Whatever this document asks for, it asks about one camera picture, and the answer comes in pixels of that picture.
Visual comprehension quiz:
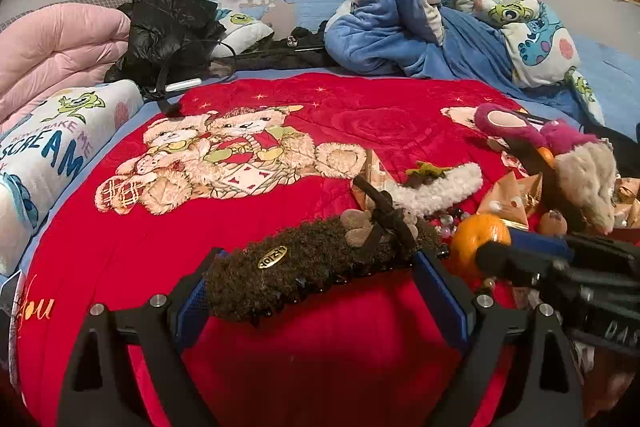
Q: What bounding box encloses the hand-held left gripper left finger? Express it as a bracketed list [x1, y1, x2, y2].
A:
[65, 248, 226, 427]

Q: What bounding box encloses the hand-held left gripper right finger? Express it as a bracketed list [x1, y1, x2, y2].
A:
[411, 249, 583, 427]

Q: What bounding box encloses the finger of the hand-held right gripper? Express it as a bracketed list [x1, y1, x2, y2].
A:
[507, 229, 576, 260]
[475, 241, 571, 284]

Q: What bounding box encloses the brown fuzzy reindeer hair clip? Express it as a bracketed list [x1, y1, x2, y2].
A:
[204, 175, 446, 324]

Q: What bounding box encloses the small brown doll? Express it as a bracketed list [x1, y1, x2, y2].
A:
[539, 208, 570, 237]

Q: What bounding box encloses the gold snack wrapper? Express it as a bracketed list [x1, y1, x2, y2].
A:
[350, 148, 401, 210]
[476, 171, 545, 230]

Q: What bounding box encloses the beige furry plush toy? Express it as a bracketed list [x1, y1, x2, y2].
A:
[550, 141, 619, 234]

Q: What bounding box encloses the white fuzzy hair clip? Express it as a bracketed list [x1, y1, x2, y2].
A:
[392, 161, 483, 218]

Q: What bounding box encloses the pink plush toy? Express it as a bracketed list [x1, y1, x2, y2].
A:
[472, 103, 598, 158]

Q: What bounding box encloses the large white printed pillow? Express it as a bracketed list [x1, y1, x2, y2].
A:
[0, 79, 146, 278]

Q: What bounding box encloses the red bear print blanket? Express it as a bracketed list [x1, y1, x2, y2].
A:
[17, 72, 601, 427]

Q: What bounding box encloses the white tube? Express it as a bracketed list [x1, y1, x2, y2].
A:
[164, 78, 202, 94]

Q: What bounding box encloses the blue monster print quilt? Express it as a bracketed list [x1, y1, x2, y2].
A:
[324, 0, 606, 128]

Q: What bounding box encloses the black puffer jacket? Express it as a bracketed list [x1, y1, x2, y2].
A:
[105, 0, 226, 90]

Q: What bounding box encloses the small monster print pillow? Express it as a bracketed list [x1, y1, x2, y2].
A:
[212, 0, 275, 58]

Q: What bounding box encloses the pink quilt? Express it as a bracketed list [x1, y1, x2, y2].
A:
[0, 2, 132, 122]

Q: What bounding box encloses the blue bed headboard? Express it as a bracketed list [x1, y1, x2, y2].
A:
[181, 0, 351, 42]

